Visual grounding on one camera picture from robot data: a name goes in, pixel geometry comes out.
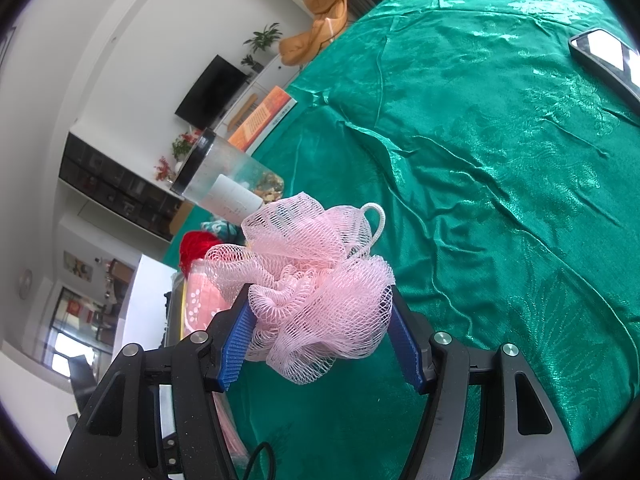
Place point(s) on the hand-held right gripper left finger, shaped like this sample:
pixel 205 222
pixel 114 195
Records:
pixel 235 345

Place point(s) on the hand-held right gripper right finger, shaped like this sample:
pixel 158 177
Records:
pixel 405 350

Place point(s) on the pink mesh bath sponge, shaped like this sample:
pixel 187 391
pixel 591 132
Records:
pixel 310 280

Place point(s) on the pink dotted packet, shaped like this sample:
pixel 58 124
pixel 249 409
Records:
pixel 200 305

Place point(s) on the white cardboard box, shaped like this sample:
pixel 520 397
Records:
pixel 145 300

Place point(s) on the red yarn ball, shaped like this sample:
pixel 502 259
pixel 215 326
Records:
pixel 195 250

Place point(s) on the teal patterned cloth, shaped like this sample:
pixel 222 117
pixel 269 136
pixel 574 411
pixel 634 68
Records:
pixel 220 227

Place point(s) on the green satin tablecloth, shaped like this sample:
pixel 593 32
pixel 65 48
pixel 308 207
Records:
pixel 475 210

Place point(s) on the clear jar with black lid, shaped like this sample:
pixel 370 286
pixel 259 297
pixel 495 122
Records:
pixel 220 180

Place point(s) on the bright window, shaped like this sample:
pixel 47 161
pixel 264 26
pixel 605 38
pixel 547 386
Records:
pixel 70 330

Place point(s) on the small red flower bouquet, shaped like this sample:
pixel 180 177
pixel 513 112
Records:
pixel 164 170

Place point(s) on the black shelf cabinet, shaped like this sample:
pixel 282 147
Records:
pixel 110 185

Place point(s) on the large red flower bouquet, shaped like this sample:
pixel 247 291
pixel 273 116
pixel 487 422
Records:
pixel 185 145

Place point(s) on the orange book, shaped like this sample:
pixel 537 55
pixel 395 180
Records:
pixel 260 120

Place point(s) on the black flat television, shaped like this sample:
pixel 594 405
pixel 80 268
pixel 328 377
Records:
pixel 210 92

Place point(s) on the white television console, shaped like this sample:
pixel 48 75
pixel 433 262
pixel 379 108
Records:
pixel 272 77

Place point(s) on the small green potted plant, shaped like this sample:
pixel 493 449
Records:
pixel 250 62

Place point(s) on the large green potted plant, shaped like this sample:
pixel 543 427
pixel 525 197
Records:
pixel 262 37

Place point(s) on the orange lounge chair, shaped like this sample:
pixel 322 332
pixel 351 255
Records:
pixel 310 40

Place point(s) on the black smartphone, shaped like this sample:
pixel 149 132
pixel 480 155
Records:
pixel 600 50

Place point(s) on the small wall picture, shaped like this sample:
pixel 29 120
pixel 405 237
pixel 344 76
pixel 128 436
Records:
pixel 79 265

